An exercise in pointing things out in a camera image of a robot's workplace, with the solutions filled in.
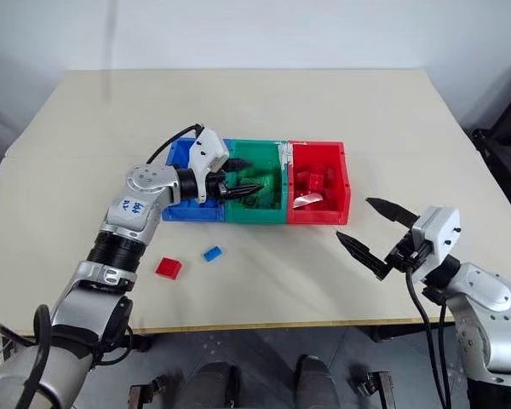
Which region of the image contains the black left shoulder cable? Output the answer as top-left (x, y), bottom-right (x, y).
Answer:
top-left (0, 303), bottom-right (53, 409)

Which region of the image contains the black table leg foot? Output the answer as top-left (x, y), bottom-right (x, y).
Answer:
top-left (372, 325), bottom-right (427, 344)
top-left (125, 332), bottom-right (151, 353)

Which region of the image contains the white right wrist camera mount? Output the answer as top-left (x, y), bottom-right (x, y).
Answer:
top-left (411, 205), bottom-right (462, 271)

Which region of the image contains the blue plastic bin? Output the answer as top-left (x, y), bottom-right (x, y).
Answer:
top-left (161, 137), bottom-right (236, 223)

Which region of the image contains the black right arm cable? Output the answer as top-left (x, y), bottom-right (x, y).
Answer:
top-left (404, 268), bottom-right (453, 409)

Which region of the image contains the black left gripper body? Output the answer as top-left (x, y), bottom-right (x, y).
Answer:
top-left (204, 170), bottom-right (230, 203)

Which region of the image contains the silver tape strip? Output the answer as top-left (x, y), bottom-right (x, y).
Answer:
top-left (276, 140), bottom-right (309, 176)

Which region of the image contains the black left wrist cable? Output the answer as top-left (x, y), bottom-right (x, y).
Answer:
top-left (146, 123), bottom-right (206, 165)

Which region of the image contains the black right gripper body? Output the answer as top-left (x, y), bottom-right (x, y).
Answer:
top-left (384, 231), bottom-right (431, 274)

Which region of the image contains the green plastic bin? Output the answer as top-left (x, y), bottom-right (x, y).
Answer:
top-left (223, 139), bottom-right (291, 225)

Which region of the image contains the clear plastic film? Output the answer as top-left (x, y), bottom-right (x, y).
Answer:
top-left (292, 192), bottom-right (324, 210)

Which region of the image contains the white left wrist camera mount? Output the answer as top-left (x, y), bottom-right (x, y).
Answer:
top-left (187, 128), bottom-right (232, 204)

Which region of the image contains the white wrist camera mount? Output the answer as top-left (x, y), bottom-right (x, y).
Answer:
top-left (187, 128), bottom-right (232, 204)
top-left (411, 205), bottom-right (462, 271)

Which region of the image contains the red toy brick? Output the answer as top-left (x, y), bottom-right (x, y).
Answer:
top-left (154, 256), bottom-right (186, 280)
top-left (306, 172), bottom-right (326, 193)

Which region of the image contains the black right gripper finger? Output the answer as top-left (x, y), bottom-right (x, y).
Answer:
top-left (365, 196), bottom-right (421, 233)
top-left (336, 230), bottom-right (392, 282)

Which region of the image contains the red plastic bin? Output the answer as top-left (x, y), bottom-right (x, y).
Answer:
top-left (286, 141), bottom-right (352, 226)

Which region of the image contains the black chair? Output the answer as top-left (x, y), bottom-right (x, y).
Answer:
top-left (470, 58), bottom-right (511, 233)

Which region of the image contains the black metal floor bracket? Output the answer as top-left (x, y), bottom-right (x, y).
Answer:
top-left (355, 369), bottom-right (393, 409)
top-left (128, 372), bottom-right (168, 409)

